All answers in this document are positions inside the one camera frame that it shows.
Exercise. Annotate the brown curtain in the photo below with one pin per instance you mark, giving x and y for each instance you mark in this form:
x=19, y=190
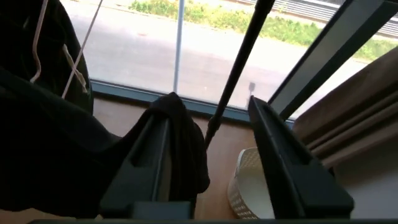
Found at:
x=357, y=99

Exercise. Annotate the black clothes rack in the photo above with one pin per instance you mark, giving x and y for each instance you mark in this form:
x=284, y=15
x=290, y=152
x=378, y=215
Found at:
x=239, y=62

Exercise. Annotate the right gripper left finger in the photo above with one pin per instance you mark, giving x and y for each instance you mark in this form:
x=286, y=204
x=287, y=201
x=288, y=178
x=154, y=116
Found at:
x=140, y=180

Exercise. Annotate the window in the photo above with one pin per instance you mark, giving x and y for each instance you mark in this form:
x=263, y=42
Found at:
x=326, y=53

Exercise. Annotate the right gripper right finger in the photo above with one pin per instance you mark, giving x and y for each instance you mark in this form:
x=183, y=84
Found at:
x=298, y=186

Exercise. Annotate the white laundry basket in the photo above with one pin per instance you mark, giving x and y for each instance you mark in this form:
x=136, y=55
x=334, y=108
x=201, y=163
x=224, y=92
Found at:
x=252, y=186

